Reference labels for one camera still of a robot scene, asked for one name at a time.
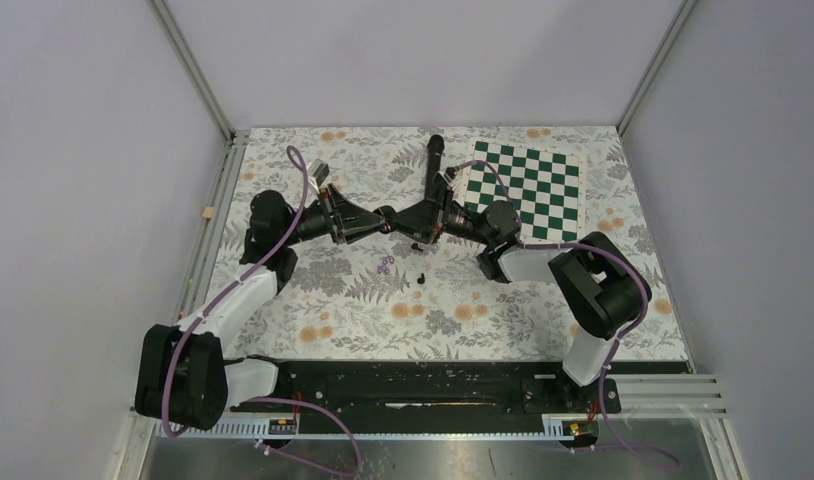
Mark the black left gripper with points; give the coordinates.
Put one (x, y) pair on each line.
(352, 221)

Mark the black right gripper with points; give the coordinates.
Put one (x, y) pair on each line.
(417, 222)

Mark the black earbud charging case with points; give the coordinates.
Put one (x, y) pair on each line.
(387, 219)

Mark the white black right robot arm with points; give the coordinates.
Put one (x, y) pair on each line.
(602, 289)

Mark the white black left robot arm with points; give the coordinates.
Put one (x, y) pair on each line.
(184, 379)

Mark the purple clip earbuds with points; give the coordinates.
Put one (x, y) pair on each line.
(384, 267)

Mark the floral tablecloth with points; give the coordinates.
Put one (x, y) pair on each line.
(336, 306)

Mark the black microphone orange end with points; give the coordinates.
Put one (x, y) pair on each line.
(434, 149)

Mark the green white chessboard mat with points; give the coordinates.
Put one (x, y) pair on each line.
(546, 186)

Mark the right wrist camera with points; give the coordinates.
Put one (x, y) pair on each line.
(450, 175)

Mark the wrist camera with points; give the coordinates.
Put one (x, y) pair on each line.
(318, 172)
(450, 175)

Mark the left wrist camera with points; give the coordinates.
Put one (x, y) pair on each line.
(318, 172)

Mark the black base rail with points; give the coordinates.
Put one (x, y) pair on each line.
(424, 398)

